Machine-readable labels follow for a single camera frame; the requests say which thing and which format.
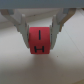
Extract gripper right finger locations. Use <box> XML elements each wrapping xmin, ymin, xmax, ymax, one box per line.
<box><xmin>49</xmin><ymin>7</ymin><xmax>77</xmax><ymax>48</ymax></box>

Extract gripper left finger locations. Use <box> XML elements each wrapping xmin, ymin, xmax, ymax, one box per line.
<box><xmin>0</xmin><ymin>8</ymin><xmax>32</xmax><ymax>50</ymax></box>

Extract pink block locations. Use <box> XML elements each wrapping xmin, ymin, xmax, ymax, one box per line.
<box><xmin>27</xmin><ymin>25</ymin><xmax>53</xmax><ymax>55</ymax></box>

